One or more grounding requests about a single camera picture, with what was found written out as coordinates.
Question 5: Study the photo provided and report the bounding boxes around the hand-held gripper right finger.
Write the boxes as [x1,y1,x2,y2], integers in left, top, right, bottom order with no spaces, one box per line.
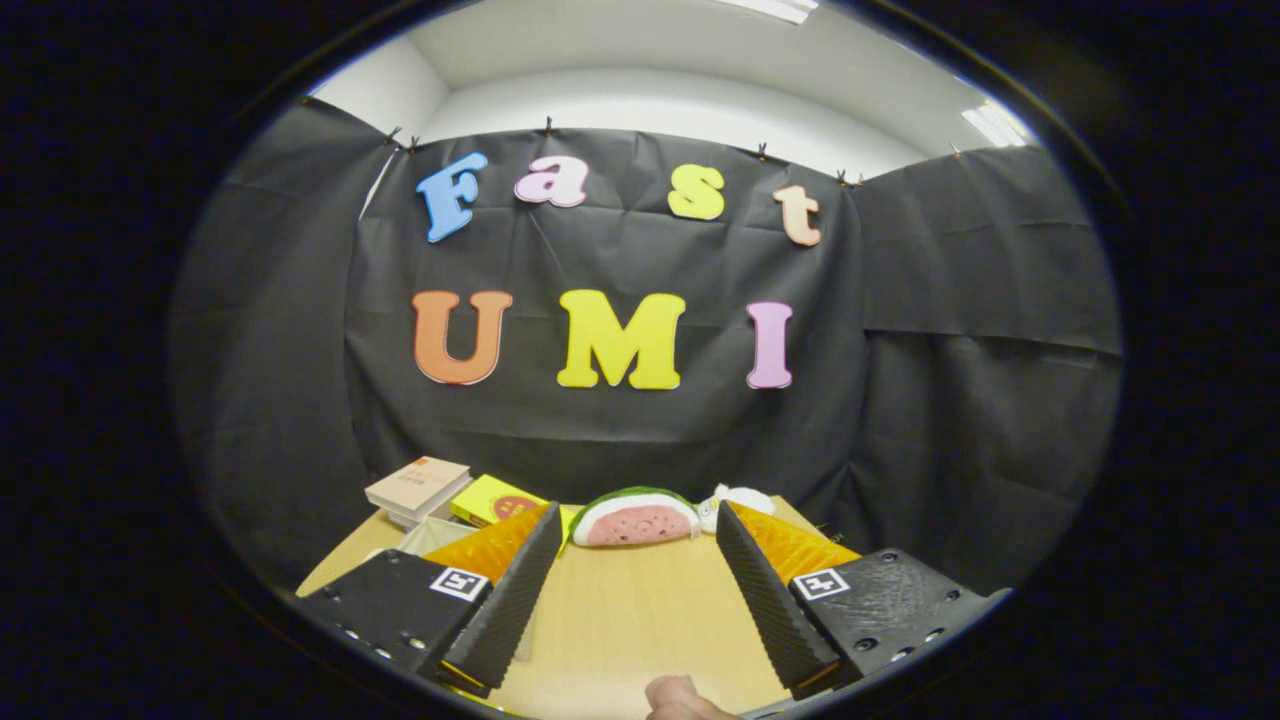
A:
[715,500,1011,701]

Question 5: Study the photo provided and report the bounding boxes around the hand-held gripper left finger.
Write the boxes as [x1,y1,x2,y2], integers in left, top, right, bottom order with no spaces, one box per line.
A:
[297,502,563,699]

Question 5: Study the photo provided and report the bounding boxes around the cream fabric storage box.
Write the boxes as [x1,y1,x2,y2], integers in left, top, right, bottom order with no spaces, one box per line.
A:
[365,515,537,663]

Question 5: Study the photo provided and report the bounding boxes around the yellow book with red circle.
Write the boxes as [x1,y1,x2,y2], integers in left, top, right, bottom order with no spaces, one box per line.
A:
[450,474,579,549]

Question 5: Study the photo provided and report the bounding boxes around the white plush toy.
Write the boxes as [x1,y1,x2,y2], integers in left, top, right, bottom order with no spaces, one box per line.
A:
[698,484,777,534]

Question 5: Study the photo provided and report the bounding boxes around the watermelon slice plush toy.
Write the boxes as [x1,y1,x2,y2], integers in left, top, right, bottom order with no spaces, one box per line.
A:
[570,487,701,548]

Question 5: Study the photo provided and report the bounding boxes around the black backdrop cloth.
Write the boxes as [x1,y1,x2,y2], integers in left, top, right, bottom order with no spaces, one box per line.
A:
[170,95,1123,596]

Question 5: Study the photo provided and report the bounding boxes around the small ceiling light panel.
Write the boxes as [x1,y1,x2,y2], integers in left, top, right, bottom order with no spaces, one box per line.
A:
[962,100,1031,149]

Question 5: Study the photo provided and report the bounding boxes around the long ceiling light panel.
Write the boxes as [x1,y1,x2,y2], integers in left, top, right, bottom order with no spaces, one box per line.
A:
[715,0,821,25]

